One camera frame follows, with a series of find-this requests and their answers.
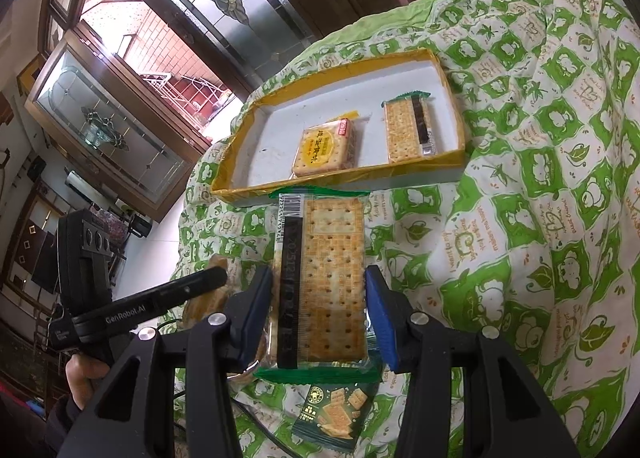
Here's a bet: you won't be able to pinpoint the yellow label square cracker packet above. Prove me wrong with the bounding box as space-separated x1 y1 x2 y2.
291 110 361 177

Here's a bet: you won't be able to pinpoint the black cable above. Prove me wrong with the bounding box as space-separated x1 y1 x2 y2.
160 318 291 458

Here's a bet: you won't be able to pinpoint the yellow-edged white tray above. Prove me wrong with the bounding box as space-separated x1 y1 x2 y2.
210 48 468 209

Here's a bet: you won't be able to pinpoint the person's left hand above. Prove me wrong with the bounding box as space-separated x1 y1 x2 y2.
65 353 113 411

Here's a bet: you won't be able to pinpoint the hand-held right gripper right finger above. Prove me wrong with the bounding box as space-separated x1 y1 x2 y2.
364 264 583 458

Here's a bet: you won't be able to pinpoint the long cracker packet green ends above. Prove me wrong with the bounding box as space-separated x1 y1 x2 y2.
381 90 438 163
254 185 383 384

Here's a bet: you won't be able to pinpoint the white metal rack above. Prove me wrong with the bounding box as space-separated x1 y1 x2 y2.
140 70 236 123

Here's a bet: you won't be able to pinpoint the dark green cracker packet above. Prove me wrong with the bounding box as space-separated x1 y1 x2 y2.
291 380 378 456

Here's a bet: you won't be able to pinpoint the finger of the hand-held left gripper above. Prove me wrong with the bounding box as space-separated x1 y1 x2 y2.
160 265 228 309

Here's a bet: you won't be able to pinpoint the round cracker packet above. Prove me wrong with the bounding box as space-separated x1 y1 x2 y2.
182 255 271 381

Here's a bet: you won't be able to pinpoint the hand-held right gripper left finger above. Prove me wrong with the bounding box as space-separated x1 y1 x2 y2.
57 264 275 458

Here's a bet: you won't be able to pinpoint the green printed blanket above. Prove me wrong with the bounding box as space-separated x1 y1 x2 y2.
172 0 640 458

